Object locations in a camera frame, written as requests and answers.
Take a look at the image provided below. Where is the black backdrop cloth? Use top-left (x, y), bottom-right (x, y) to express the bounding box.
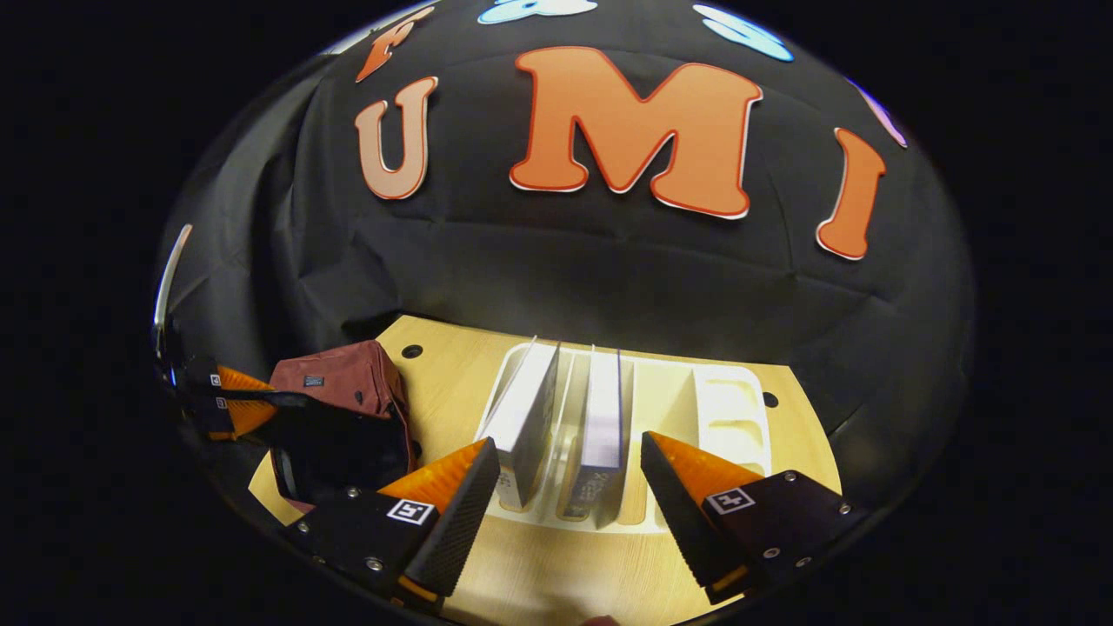
top-left (155, 0), bottom-right (976, 492)

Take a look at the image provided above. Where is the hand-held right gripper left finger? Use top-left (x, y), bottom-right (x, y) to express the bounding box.
top-left (285, 436), bottom-right (503, 609)

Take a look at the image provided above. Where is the white portrait cover book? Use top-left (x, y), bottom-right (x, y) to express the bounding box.
top-left (477, 341), bottom-right (561, 512)

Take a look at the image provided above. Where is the maroon schoolbag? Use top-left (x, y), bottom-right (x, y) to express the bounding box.
top-left (266, 339), bottom-right (420, 514)

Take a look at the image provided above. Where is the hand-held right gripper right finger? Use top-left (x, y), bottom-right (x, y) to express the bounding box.
top-left (640, 430), bottom-right (872, 606)

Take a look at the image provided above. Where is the white bookshelf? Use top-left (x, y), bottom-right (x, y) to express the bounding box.
top-left (474, 341), bottom-right (774, 534)

